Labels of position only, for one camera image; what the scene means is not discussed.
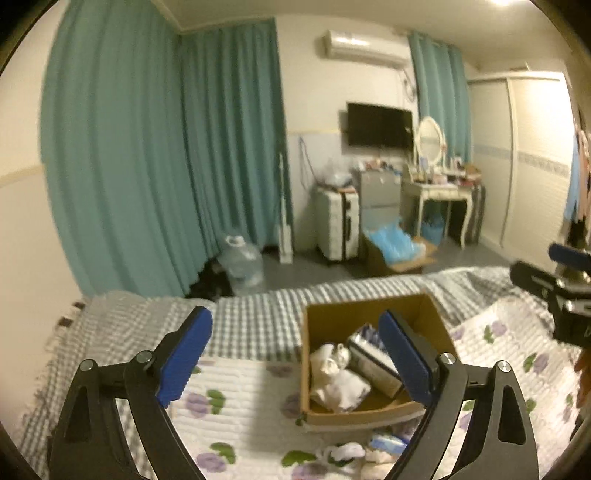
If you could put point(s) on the white suitcase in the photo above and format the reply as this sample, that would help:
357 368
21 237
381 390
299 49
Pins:
337 221

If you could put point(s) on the pale pink cloth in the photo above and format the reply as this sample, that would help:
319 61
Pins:
376 461

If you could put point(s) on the clear plastic bag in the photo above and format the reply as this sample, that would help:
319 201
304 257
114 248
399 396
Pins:
334 175

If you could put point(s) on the wide teal curtain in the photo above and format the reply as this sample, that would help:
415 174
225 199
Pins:
138 152

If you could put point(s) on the black wall television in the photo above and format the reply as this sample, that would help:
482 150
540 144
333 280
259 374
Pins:
379 125

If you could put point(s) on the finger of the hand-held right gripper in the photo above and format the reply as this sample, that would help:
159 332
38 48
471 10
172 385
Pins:
535 277
565 253

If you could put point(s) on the white sliding wardrobe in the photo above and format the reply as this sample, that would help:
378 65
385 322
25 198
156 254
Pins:
521 157

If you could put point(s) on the white dressing table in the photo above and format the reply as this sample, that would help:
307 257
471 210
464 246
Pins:
436 191

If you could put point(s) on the clear water jug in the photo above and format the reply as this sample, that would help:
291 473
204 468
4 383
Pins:
242 263

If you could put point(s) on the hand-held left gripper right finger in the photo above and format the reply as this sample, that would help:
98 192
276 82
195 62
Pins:
406 360

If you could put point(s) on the blue bin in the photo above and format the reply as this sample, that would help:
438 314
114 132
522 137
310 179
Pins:
433 228

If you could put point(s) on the tissue pack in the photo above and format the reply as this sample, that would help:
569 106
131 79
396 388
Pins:
369 360

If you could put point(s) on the grey checkered bedsheet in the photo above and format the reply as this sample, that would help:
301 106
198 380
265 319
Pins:
258 318

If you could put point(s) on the black bag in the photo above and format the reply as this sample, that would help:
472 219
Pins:
210 279

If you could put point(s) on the white floral quilt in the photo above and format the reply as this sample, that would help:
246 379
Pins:
249 415

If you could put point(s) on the white crumpled cloth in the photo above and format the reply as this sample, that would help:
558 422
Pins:
334 378

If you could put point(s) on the white oval mirror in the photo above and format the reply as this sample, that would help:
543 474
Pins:
429 141

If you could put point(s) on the narrow teal curtain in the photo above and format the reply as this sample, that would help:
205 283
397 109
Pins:
441 97

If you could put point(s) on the cardboard box of blue packets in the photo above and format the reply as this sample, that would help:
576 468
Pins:
392 251

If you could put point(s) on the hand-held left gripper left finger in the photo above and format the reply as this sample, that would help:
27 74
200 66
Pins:
184 355

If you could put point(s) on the hanging clothes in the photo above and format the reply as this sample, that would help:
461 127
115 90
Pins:
581 175

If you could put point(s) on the white sock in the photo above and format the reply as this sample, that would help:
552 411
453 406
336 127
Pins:
344 451

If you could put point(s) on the white air conditioner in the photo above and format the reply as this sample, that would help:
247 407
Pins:
367 48

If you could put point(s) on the blue plastic packet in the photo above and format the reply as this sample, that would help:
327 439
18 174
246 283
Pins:
388 443

